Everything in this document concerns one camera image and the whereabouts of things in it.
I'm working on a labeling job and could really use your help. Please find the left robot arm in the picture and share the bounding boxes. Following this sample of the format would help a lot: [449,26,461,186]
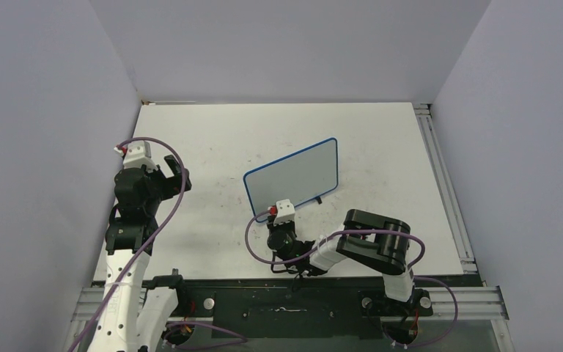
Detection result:
[88,155,191,351]

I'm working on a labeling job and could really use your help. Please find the aluminium rail front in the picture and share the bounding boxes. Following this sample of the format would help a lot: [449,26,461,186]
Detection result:
[70,287,509,322]

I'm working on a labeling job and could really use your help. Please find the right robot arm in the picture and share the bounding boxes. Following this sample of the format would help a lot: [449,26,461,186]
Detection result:
[267,205,432,317]

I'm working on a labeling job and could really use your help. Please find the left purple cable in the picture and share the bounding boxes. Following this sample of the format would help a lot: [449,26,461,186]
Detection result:
[67,137,188,352]

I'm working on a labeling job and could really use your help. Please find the aluminium rail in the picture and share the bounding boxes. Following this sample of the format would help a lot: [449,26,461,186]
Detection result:
[413,103,478,274]
[70,287,509,322]

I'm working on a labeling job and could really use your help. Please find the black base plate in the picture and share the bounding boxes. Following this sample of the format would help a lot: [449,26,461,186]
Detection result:
[145,274,482,341]

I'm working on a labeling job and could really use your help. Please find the blue framed whiteboard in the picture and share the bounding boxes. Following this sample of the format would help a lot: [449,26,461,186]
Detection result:
[243,137,339,216]

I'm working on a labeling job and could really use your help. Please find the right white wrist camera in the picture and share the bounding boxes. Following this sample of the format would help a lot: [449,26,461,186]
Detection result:
[268,199,295,225]

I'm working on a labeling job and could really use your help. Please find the aluminium rail right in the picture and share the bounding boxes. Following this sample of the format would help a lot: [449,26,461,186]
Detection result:
[413,103,478,274]

